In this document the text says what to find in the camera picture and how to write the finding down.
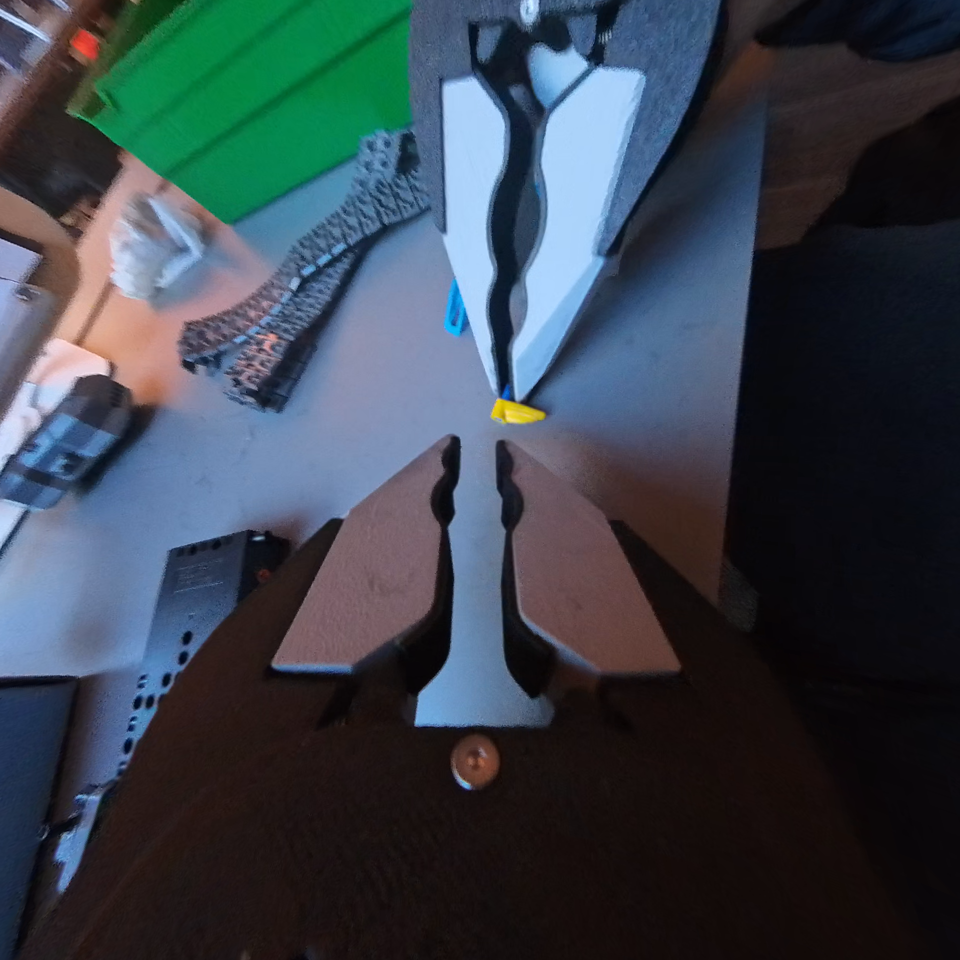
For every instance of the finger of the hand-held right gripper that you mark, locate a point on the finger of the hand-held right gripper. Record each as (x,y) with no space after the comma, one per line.
(585,187)
(465,187)

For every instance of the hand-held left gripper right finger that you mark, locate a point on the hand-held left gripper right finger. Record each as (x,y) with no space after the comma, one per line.
(585,592)

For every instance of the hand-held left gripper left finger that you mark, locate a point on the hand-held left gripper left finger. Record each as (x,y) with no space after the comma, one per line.
(375,592)

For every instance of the blue plastic lever tool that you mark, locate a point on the blue plastic lever tool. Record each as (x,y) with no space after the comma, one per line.
(454,315)

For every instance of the black controller box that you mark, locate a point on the black controller box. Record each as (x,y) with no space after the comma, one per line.
(195,592)

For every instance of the yellow wedge piece blue pin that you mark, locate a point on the yellow wedge piece blue pin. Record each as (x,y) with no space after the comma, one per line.
(514,414)

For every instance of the grey desk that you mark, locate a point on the grey desk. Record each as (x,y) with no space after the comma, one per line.
(360,390)

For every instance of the green plastic bin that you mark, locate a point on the green plastic bin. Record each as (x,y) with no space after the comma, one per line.
(247,90)

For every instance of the crumpled white tissue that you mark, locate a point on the crumpled white tissue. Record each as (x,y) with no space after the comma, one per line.
(150,255)

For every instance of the grey faceted toy block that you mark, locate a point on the grey faceted toy block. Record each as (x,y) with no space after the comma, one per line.
(67,442)

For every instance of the grey plastic beam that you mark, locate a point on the grey plastic beam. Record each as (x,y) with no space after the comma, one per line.
(79,832)

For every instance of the white flat pad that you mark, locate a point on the white flat pad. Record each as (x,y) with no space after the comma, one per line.
(67,360)

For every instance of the orange storage box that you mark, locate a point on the orange storage box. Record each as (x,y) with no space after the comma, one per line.
(84,45)

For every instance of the wooden display board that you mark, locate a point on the wooden display board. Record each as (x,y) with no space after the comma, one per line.
(64,255)

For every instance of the instruction sheet stand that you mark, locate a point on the instruction sheet stand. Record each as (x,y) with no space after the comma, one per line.
(22,330)

